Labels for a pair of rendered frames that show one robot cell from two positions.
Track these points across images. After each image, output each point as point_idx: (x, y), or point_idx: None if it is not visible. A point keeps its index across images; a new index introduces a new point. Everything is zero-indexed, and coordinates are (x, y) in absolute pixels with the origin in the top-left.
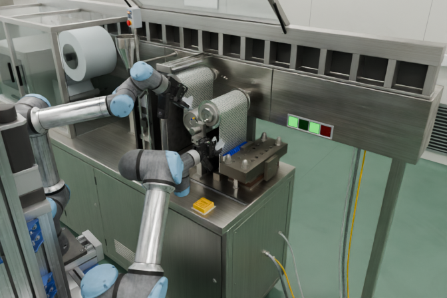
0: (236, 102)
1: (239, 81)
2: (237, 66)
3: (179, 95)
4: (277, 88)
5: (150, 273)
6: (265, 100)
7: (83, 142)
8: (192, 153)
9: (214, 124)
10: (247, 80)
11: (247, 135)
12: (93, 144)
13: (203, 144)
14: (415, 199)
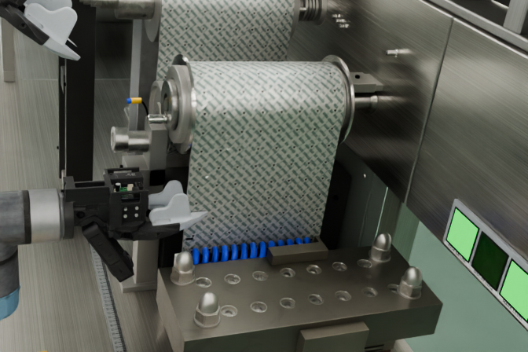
0: (291, 96)
1: (365, 42)
2: None
3: None
4: (450, 93)
5: None
6: (409, 127)
7: (16, 94)
8: (38, 199)
9: (178, 141)
10: (383, 45)
11: (350, 223)
12: (25, 107)
13: (94, 188)
14: None
